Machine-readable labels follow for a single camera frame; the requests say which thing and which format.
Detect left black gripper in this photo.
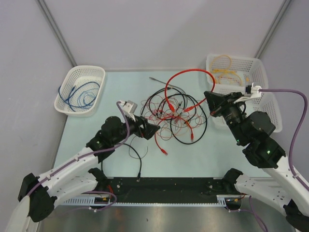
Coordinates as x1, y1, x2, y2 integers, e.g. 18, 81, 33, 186
111, 112, 159, 145

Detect yellow ethernet cable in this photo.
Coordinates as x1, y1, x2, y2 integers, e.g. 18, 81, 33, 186
209, 55, 251, 86

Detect thin orange wire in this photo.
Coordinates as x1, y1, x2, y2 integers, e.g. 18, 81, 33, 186
159, 96, 206, 142

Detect far right white basket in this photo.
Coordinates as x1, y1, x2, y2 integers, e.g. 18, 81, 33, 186
206, 54, 268, 91

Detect left white basket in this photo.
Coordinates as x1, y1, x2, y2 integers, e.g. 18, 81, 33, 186
54, 65, 106, 117

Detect short black ethernet cable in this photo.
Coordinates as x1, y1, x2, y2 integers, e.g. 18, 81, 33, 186
101, 142, 142, 182

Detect blue cable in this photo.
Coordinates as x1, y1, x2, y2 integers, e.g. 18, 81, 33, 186
58, 81, 100, 112

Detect near right white basket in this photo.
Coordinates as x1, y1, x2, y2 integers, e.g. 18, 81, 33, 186
214, 85, 282, 133

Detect brown thin wire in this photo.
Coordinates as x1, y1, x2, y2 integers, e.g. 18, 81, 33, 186
127, 135, 149, 160

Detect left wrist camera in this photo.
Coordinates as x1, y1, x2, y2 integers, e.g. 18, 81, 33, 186
120, 101, 138, 121

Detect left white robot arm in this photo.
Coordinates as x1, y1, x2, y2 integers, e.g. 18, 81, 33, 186
5, 116, 160, 232

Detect white basket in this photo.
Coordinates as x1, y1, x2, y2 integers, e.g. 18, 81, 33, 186
54, 65, 106, 117
214, 85, 282, 133
206, 54, 268, 91

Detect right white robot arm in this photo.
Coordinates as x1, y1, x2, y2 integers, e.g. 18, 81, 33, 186
204, 87, 309, 232

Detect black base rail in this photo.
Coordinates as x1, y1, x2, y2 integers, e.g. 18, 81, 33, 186
95, 177, 240, 204

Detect grey ethernet cable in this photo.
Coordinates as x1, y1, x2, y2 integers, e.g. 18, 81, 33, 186
149, 76, 189, 121

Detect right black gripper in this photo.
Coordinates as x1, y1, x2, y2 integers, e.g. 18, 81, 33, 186
203, 91, 246, 144

